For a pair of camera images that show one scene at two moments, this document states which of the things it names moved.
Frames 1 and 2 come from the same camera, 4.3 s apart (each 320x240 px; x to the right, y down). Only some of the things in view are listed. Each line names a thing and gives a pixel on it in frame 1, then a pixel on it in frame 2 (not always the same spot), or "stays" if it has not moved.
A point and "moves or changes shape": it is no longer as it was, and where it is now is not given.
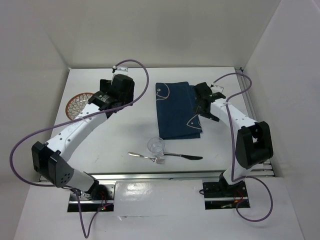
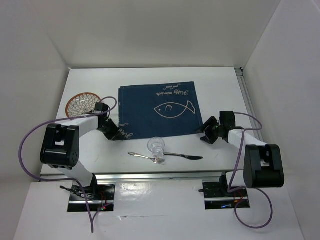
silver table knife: x=185 y=156 stays
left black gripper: x=104 y=84 → x=115 y=134
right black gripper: x=211 y=116 → x=209 y=138
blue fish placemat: x=178 y=115 moves or changes shape
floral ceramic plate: x=76 y=103 stays
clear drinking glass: x=156 y=145 stays
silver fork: x=159 y=161 stays
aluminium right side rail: x=265 y=170 stays
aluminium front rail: x=158 y=176 stays
